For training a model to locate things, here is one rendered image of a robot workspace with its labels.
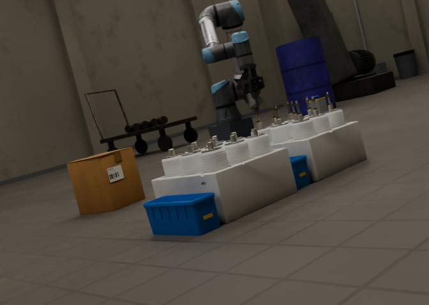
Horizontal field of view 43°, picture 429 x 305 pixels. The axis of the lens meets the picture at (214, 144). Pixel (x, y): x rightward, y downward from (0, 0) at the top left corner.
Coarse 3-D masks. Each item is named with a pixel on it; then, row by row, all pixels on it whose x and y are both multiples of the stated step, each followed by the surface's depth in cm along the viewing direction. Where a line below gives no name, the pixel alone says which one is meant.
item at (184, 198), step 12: (144, 204) 196; (156, 204) 190; (168, 204) 185; (180, 204) 180; (192, 204) 176; (204, 204) 179; (156, 216) 193; (168, 216) 188; (180, 216) 182; (192, 216) 177; (204, 216) 178; (216, 216) 182; (156, 228) 195; (168, 228) 190; (180, 228) 184; (192, 228) 179; (204, 228) 178
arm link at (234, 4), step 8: (216, 8) 279; (224, 8) 279; (232, 8) 279; (240, 8) 279; (216, 16) 279; (224, 16) 279; (232, 16) 280; (240, 16) 280; (224, 24) 283; (232, 24) 281; (240, 24) 283; (232, 32) 284; (240, 72) 293; (240, 96) 297
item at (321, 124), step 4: (320, 116) 234; (324, 116) 234; (312, 120) 235; (316, 120) 234; (320, 120) 234; (324, 120) 234; (328, 120) 236; (316, 124) 234; (320, 124) 234; (324, 124) 234; (328, 124) 235; (316, 128) 234; (320, 128) 234; (324, 128) 234; (328, 128) 235; (316, 132) 235; (320, 132) 234
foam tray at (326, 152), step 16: (336, 128) 234; (352, 128) 242; (272, 144) 235; (288, 144) 228; (304, 144) 222; (320, 144) 225; (336, 144) 232; (352, 144) 241; (320, 160) 223; (336, 160) 231; (352, 160) 239; (320, 176) 222
